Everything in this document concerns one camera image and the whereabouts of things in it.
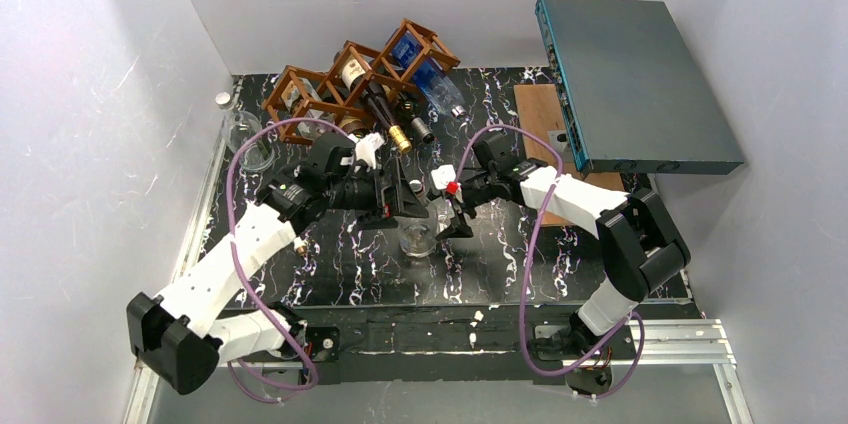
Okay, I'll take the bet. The clear bottle white gold label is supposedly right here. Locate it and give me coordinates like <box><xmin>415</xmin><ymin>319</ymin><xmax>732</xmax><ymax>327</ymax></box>
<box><xmin>398</xmin><ymin>179</ymin><xmax>436</xmax><ymax>259</ymax></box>

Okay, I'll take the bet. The clear bottle silver cap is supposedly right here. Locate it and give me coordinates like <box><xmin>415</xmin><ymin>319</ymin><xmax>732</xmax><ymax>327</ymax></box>
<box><xmin>215</xmin><ymin>92</ymin><xmax>275</xmax><ymax>173</ymax></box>

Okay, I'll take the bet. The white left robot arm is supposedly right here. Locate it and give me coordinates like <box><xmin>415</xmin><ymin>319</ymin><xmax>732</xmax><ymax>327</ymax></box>
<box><xmin>126</xmin><ymin>133</ymin><xmax>429</xmax><ymax>395</ymax></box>

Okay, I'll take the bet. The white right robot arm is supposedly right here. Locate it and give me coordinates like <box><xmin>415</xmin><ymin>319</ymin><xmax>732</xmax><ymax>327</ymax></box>
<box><xmin>429</xmin><ymin>131</ymin><xmax>691</xmax><ymax>347</ymax></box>

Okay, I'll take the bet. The blue transparent bottle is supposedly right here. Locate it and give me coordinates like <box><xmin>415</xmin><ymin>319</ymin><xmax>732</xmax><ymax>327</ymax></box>
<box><xmin>391</xmin><ymin>32</ymin><xmax>467</xmax><ymax>119</ymax></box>

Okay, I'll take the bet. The brown wooden wine rack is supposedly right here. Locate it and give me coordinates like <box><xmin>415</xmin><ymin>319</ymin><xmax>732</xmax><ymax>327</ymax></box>
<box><xmin>262</xmin><ymin>19</ymin><xmax>460</xmax><ymax>154</ymax></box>

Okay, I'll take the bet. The dark wine bottle gold cap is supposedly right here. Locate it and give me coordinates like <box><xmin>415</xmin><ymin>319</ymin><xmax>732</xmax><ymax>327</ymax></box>
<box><xmin>340</xmin><ymin>57</ymin><xmax>412</xmax><ymax>154</ymax></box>

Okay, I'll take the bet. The teal metal box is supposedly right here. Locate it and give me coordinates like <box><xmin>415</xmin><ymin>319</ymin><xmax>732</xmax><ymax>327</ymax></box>
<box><xmin>535</xmin><ymin>0</ymin><xmax>745</xmax><ymax>175</ymax></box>

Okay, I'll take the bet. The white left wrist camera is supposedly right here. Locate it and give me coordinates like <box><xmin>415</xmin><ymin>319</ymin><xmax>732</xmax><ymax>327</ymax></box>
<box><xmin>347</xmin><ymin>132</ymin><xmax>385</xmax><ymax>169</ymax></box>

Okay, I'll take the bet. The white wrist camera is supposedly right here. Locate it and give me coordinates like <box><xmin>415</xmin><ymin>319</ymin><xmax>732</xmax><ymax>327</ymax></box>
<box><xmin>428</xmin><ymin>164</ymin><xmax>461</xmax><ymax>198</ymax></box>
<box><xmin>347</xmin><ymin>132</ymin><xmax>385</xmax><ymax>169</ymax></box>

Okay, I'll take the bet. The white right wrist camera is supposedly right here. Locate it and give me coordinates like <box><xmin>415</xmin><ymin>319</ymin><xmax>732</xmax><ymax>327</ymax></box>
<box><xmin>428</xmin><ymin>164</ymin><xmax>461</xmax><ymax>198</ymax></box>

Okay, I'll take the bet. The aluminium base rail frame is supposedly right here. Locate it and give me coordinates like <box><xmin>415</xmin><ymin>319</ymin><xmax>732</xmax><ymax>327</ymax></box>
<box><xmin>122</xmin><ymin>76</ymin><xmax>757</xmax><ymax>424</ymax></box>

